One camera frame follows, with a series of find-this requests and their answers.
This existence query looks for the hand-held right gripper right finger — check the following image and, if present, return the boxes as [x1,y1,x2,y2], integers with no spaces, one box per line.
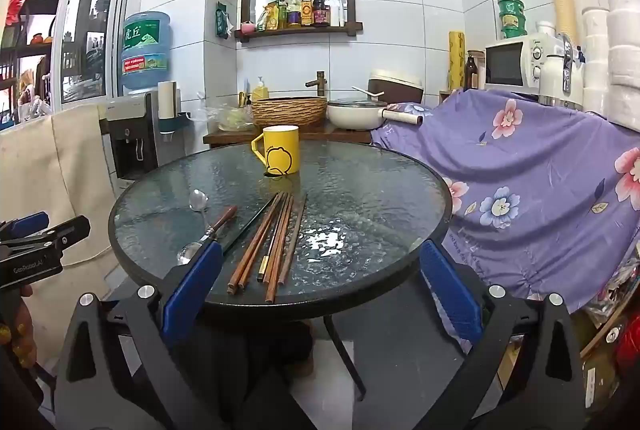
[390,239,587,430]

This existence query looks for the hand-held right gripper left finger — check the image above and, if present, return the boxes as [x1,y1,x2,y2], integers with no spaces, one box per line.
[52,239,316,430]

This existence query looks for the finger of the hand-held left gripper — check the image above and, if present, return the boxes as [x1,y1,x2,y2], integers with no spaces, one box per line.
[0,210,51,242]
[0,214,93,259]

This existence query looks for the wooden handle spoon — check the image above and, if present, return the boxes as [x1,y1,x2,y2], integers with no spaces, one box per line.
[176,205,239,267]

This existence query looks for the dark brown gold-banded chopstick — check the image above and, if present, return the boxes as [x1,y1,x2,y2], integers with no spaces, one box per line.
[257,193,293,283]

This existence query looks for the yellow mug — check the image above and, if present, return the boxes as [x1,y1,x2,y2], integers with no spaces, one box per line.
[250,124,302,176]

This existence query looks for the person's left hand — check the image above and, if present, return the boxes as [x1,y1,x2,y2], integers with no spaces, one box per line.
[0,284,39,369]

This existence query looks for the beige cloth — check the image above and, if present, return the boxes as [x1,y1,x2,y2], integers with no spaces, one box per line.
[0,103,124,361]

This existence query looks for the white water dispenser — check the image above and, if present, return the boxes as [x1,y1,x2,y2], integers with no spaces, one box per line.
[99,91,166,182]

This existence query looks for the black metal table leg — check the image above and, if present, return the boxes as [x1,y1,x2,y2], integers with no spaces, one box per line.
[322,315,366,387]

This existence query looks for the purple floral cloth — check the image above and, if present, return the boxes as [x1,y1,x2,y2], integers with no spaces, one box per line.
[370,89,640,342]

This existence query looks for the teal cup holder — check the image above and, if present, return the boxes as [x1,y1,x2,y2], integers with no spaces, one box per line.
[159,110,194,137]

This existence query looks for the white paper cup stack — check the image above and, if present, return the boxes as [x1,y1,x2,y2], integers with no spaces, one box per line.
[158,80,182,118]

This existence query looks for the clear plastic bag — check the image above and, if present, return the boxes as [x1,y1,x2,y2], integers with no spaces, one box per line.
[205,103,256,132]

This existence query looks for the brown wooden washstand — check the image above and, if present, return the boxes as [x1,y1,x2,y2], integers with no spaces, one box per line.
[202,125,374,149]

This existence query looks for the red plastic bag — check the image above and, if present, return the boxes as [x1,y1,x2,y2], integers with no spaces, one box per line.
[615,315,640,377]

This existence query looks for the blue water jug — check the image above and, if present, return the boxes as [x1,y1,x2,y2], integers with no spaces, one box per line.
[120,10,174,92]

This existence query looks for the white cooking pot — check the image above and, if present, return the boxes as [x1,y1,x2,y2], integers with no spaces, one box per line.
[326,98,424,131]

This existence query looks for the woven rim wash basin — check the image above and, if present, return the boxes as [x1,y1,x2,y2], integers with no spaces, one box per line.
[251,96,329,129]

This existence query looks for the sliding glass window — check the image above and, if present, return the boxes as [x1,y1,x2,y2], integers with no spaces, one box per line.
[0,0,134,131]

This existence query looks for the glass pot lid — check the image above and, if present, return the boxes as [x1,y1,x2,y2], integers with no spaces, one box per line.
[327,97,389,108]

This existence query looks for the brown white rice cooker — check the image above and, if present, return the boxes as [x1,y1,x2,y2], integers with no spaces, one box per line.
[367,69,426,106]

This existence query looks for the white rice paddle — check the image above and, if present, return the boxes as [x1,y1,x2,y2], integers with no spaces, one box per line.
[350,85,386,102]

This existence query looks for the brown glass bottle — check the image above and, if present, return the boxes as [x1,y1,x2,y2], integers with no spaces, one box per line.
[465,51,480,92]

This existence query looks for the red artificial flower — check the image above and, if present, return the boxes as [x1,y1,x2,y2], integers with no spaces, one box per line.
[6,0,32,28]

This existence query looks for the yellow plastic wrap roll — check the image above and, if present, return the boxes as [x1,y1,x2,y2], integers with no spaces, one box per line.
[447,30,467,92]

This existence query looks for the bronze faucet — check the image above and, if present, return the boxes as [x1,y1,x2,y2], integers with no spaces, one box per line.
[305,70,329,99]

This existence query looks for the white electric thermo pot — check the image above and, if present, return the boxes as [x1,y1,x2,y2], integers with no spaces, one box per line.
[537,35,586,112]

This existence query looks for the white microwave oven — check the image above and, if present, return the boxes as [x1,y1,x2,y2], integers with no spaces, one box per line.
[484,33,568,94]

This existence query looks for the green hanging packet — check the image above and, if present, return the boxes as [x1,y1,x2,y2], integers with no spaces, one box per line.
[215,3,232,39]

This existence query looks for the stacks of white paper bowls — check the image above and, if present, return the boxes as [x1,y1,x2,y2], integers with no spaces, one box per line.
[580,0,640,132]

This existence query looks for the white cable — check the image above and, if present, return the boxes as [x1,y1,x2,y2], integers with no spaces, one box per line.
[60,237,117,267]

